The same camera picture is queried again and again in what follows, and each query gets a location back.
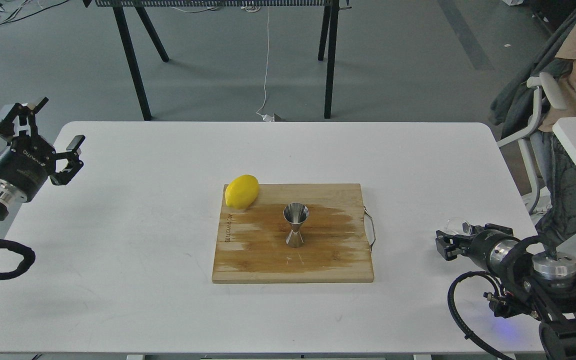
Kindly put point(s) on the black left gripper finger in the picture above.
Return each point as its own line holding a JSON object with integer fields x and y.
{"x": 73, "y": 165}
{"x": 18, "y": 126}

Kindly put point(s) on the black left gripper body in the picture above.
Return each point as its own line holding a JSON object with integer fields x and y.
{"x": 27, "y": 166}

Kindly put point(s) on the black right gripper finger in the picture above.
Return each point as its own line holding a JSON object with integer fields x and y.
{"x": 450, "y": 246}
{"x": 477, "y": 229}

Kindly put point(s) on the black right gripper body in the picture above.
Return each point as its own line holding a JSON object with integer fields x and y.
{"x": 488, "y": 248}

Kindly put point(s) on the small clear glass cup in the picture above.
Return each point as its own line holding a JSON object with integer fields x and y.
{"x": 458, "y": 226}

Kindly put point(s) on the steel jigger measuring cup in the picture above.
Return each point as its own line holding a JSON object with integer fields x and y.
{"x": 295, "y": 213}

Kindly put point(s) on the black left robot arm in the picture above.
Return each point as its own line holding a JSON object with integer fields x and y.
{"x": 8, "y": 196}

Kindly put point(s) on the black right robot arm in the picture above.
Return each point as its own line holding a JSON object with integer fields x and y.
{"x": 528, "y": 276}

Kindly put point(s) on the dark grey jacket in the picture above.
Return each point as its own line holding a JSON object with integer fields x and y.
{"x": 513, "y": 106}

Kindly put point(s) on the white office chair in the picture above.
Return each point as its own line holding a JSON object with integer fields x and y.
{"x": 544, "y": 89}

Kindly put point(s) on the yellow lemon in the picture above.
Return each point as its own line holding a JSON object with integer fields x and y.
{"x": 241, "y": 192}

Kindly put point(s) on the person in beige shirt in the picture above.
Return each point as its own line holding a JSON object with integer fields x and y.
{"x": 557, "y": 168}

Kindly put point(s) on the wooden cutting board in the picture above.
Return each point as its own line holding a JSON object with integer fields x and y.
{"x": 251, "y": 244}

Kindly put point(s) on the black metal table frame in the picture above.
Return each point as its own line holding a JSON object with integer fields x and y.
{"x": 226, "y": 41}

